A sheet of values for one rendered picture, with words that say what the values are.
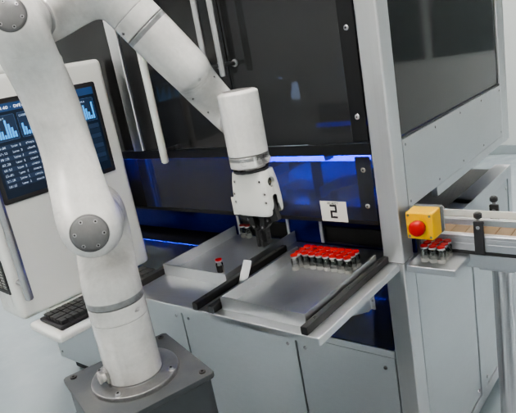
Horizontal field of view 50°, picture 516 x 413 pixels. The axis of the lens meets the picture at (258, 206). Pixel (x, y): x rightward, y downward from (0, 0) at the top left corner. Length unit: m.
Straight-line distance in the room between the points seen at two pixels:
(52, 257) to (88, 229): 0.88
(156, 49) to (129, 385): 0.68
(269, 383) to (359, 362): 0.43
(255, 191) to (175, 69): 0.29
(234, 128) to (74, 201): 0.33
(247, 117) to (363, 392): 1.03
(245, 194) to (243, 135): 0.13
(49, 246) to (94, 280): 0.77
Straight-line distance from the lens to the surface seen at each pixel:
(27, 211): 1.86
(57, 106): 1.07
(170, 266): 1.69
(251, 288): 1.49
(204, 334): 2.18
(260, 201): 1.13
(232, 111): 1.09
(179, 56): 1.07
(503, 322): 1.66
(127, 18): 1.07
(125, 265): 1.16
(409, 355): 1.65
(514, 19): 6.03
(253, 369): 2.08
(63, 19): 1.15
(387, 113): 1.40
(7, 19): 1.02
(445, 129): 1.74
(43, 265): 1.91
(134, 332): 1.18
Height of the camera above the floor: 1.49
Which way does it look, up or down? 16 degrees down
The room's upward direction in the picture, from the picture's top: 10 degrees counter-clockwise
